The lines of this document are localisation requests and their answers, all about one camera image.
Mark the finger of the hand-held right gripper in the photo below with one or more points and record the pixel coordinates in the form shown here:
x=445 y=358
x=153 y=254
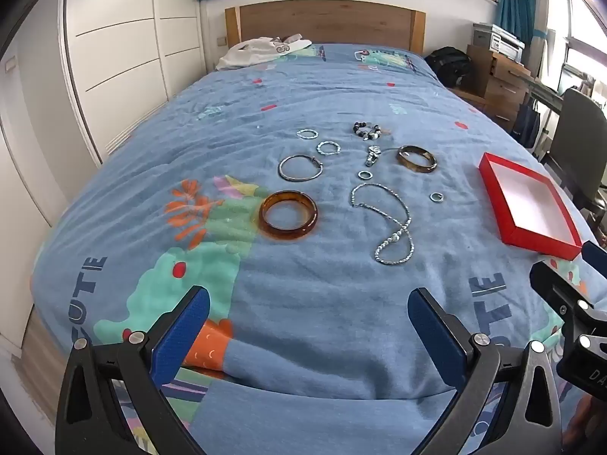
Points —
x=596 y=256
x=557 y=286

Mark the white printer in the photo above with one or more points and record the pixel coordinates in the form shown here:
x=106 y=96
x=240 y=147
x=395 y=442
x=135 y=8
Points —
x=498 y=40

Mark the wooden headboard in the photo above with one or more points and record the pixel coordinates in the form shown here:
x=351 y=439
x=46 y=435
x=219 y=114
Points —
x=322 y=23

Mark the white garment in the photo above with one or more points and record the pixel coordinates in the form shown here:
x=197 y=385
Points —
x=251 y=54

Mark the blue printed blanket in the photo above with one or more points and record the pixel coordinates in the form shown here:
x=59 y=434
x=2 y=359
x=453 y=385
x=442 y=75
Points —
x=332 y=284

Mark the wooden drawer cabinet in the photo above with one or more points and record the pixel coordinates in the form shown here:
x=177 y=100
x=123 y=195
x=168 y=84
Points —
x=502 y=85

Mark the silver pendant charm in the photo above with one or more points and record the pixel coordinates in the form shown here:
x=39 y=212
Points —
x=372 y=155

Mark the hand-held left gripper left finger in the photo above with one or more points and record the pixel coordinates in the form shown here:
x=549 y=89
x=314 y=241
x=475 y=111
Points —
x=182 y=336

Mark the glass desk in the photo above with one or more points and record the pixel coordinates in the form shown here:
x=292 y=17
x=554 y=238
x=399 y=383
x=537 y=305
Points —
x=545 y=90

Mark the white wardrobe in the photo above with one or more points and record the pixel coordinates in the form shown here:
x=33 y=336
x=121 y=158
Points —
x=118 y=33

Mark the amber bangle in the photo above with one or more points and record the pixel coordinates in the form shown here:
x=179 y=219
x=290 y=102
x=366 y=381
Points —
x=288 y=234

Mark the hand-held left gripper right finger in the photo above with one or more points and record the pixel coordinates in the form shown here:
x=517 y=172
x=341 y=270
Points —
x=436 y=336

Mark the wall light switch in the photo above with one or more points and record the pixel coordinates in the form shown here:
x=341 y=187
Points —
x=221 y=40

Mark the large silver hoop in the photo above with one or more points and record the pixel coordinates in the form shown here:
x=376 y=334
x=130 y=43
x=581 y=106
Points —
x=280 y=169

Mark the red cardboard box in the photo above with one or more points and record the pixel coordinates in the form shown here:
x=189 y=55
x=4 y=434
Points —
x=531 y=208

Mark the black backpack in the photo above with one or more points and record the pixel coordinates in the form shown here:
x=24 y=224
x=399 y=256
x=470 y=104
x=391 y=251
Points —
x=448 y=66

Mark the dark blue bag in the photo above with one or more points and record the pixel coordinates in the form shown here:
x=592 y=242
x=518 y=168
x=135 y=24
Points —
x=525 y=123

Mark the dark brown bangle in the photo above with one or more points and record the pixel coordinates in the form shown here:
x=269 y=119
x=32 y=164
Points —
x=415 y=167

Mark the grey office chair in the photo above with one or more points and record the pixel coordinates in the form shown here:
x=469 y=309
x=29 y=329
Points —
x=578 y=142

